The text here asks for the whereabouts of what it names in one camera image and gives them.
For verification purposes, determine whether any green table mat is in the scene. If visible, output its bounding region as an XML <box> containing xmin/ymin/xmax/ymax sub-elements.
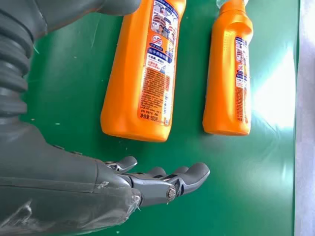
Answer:
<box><xmin>21</xmin><ymin>0</ymin><xmax>300</xmax><ymax>236</ymax></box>

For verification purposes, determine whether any orange detergent bottle, clear cap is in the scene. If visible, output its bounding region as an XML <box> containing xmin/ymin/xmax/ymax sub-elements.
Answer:
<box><xmin>202</xmin><ymin>0</ymin><xmax>254</xmax><ymax>136</ymax></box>

